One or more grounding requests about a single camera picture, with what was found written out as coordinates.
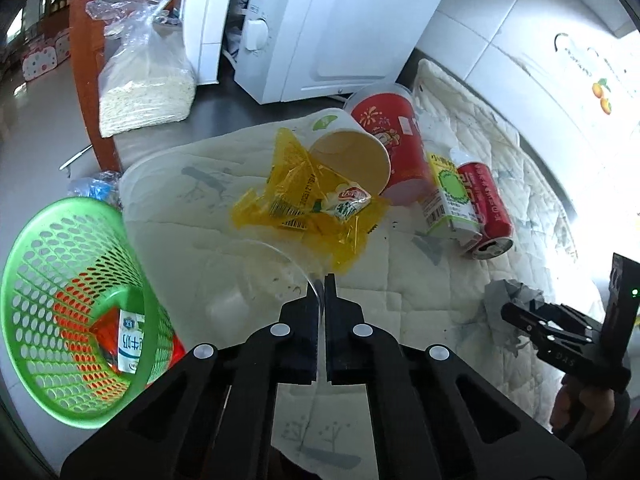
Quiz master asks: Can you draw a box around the grey crumpled paper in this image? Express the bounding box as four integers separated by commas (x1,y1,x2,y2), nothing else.
484,279,547,357

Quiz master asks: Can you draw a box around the red snack wrapper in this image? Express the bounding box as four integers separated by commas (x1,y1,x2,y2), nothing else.
59,284,187,387

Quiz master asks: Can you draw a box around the red soda can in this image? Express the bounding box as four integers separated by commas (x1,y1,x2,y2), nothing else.
457,161,515,260

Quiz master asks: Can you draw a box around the green yellow juice box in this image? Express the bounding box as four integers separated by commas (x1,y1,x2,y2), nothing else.
419,154,484,241

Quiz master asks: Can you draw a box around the plastic bag of rice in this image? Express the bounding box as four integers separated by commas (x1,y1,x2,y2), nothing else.
86,0,197,139

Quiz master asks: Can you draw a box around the person's right hand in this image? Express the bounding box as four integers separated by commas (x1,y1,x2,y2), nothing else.
549,382,632,443

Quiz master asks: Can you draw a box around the white quilted mat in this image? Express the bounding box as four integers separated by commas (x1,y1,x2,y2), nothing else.
120,57,607,480

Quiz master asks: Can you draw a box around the white microwave oven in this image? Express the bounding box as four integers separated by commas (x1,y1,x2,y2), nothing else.
179,0,445,106

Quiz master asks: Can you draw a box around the white milk carton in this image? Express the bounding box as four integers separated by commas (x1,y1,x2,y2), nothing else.
116,309,147,375

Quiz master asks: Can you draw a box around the white paper cup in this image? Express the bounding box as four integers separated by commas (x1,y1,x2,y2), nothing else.
295,108,392,196

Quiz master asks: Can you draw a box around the red noodle tub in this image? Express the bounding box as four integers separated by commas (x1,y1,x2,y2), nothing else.
344,84,441,207

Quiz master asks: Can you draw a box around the small green snack packet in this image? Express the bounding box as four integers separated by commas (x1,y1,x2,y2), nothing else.
320,186,372,224

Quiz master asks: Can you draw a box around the grey metal bar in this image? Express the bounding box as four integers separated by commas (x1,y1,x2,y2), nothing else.
59,143,94,171

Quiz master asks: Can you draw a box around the brown wooden table edge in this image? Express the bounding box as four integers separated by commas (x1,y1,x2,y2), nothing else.
69,0,124,174

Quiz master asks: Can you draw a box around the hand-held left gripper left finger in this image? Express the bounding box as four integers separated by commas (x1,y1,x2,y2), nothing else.
60,284,321,480

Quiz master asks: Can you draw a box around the yellow plastic wrapper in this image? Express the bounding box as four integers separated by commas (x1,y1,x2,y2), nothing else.
230,127,392,275

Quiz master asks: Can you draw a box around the green plastic basket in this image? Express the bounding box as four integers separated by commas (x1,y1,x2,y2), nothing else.
0,196,182,430

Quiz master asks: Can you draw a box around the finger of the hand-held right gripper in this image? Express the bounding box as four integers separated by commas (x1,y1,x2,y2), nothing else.
532,329,586,363
501,303,598,335

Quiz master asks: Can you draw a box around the clear plastic cup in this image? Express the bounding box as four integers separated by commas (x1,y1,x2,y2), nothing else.
119,150,323,361

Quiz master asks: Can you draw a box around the crumpled blue plastic bag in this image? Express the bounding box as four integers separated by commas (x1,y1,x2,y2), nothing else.
67,170,124,212

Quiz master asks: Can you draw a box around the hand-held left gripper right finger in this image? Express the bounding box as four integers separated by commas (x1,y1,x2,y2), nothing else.
324,274,587,480

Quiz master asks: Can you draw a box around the polka dot play fence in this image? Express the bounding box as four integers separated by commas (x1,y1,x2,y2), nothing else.
19,30,72,82

